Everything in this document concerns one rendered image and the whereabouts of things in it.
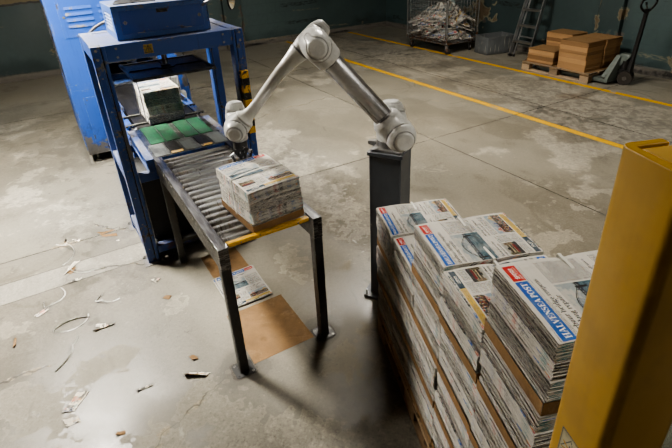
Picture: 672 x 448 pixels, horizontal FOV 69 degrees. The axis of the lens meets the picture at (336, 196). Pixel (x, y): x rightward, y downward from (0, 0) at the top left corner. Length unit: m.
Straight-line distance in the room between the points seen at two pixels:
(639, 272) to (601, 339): 0.11
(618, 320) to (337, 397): 2.14
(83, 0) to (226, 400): 4.12
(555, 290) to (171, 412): 2.04
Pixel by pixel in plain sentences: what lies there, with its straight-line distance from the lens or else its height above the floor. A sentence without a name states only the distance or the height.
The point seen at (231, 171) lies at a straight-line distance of 2.52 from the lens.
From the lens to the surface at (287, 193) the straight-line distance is 2.38.
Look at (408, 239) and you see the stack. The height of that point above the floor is 0.83.
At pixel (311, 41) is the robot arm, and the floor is 1.66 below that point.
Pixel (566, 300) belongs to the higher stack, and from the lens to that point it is 1.25.
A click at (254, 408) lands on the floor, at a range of 2.67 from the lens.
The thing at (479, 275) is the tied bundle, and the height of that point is 1.06.
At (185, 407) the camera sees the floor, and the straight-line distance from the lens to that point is 2.77.
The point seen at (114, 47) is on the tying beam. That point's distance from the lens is 3.32.
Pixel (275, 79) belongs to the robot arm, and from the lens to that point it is 2.45.
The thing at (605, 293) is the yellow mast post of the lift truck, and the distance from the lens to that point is 0.63.
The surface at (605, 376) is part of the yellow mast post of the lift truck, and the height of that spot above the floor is 1.58.
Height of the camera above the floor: 2.05
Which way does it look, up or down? 28 degrees down
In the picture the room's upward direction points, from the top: 3 degrees counter-clockwise
